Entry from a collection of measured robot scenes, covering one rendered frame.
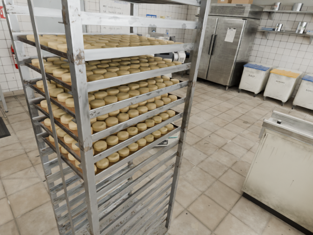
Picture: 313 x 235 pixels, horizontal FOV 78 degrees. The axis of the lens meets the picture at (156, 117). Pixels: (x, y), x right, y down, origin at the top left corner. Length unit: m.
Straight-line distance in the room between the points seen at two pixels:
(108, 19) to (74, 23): 0.12
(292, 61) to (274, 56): 0.44
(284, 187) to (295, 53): 4.23
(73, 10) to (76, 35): 0.05
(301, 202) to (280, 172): 0.29
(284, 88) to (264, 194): 3.48
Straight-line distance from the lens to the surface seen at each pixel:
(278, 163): 2.03
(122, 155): 0.89
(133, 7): 1.25
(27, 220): 2.15
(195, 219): 2.03
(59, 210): 1.46
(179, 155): 1.22
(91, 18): 0.59
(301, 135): 1.89
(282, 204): 2.24
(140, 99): 0.76
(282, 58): 5.95
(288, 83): 5.30
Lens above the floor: 1.61
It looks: 27 degrees down
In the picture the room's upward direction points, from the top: 5 degrees clockwise
